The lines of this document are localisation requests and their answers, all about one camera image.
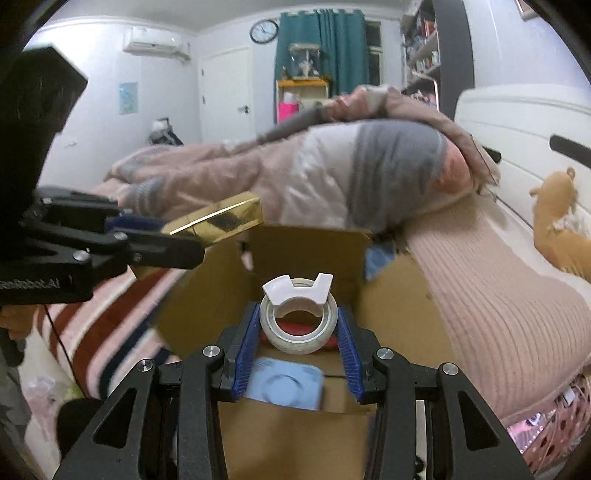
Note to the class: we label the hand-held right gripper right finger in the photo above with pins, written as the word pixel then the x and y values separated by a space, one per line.
pixel 349 353

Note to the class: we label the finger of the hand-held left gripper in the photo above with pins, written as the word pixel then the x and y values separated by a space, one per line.
pixel 161 251
pixel 138 222

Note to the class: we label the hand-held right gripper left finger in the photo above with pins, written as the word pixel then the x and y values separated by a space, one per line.
pixel 245 347

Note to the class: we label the tape roll with white cutter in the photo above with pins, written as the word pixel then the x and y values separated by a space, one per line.
pixel 298 325

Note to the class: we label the shiny gold box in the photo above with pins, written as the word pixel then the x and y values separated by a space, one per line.
pixel 217 222

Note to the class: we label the brown cardboard box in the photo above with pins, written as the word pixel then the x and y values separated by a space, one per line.
pixel 295 258

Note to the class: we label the person's left hand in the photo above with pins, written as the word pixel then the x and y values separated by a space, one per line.
pixel 16 323

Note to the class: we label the red item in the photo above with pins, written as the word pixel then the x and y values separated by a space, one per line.
pixel 295 328

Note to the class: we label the light blue plastic device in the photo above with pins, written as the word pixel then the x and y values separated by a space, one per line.
pixel 284 387

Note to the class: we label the striped fleece blanket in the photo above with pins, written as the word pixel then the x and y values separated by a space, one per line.
pixel 104 323

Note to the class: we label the light blue cloth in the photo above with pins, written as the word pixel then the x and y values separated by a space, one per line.
pixel 378 263

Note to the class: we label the pink ribbed blanket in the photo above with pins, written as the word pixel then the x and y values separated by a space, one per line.
pixel 489 318

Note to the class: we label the white door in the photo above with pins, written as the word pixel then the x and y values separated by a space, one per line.
pixel 226 97

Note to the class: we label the white air conditioner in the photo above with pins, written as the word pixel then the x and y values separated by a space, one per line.
pixel 154 45

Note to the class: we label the clear plastic bag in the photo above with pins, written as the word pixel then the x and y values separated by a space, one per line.
pixel 44 392

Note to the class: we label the pink and grey quilt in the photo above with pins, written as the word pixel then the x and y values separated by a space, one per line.
pixel 323 161

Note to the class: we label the black round object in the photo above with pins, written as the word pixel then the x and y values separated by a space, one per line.
pixel 76 422

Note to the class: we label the pink container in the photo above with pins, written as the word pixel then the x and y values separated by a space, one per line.
pixel 288 110

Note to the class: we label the yellow cabinet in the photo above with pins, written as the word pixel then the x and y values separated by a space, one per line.
pixel 302 92

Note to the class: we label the pink patterned bag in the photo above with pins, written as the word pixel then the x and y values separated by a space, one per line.
pixel 554 424

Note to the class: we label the glass display case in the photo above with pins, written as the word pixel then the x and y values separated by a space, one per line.
pixel 304 60

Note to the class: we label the brown plush toy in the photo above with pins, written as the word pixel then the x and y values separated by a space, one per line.
pixel 556 217

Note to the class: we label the teal curtain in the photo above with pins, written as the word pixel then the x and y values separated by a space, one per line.
pixel 323 46

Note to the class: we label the white headboard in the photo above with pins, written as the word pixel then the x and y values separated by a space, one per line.
pixel 521 138

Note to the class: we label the window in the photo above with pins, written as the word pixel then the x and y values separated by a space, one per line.
pixel 374 46

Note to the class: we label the blue wall poster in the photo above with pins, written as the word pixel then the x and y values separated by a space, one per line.
pixel 128 98

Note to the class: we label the round wall clock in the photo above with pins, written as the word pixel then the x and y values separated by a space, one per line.
pixel 264 31

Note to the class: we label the wall shelf with books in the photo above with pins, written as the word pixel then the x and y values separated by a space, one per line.
pixel 420 44

